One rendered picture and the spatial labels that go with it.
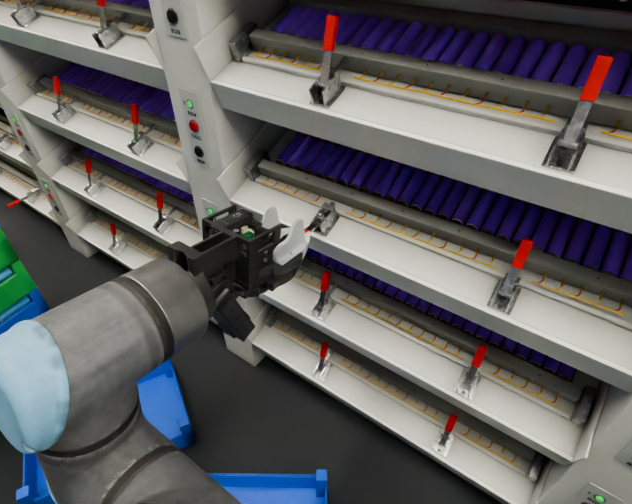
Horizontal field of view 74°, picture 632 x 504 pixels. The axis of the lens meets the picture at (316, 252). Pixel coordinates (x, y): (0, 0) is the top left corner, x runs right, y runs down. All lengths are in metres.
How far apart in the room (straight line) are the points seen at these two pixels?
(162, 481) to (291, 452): 0.57
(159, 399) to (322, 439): 0.38
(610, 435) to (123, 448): 0.54
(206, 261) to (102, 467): 0.19
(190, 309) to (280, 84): 0.32
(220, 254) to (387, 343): 0.38
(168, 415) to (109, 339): 0.68
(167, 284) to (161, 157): 0.50
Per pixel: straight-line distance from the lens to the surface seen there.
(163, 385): 1.08
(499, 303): 0.56
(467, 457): 0.88
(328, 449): 0.96
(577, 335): 0.57
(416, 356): 0.72
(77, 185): 1.27
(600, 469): 0.71
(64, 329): 0.37
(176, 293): 0.40
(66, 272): 1.48
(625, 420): 0.63
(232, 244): 0.44
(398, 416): 0.88
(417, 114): 0.50
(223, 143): 0.68
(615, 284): 0.59
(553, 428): 0.72
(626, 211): 0.46
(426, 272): 0.58
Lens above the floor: 0.87
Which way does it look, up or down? 40 degrees down
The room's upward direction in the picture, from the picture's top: straight up
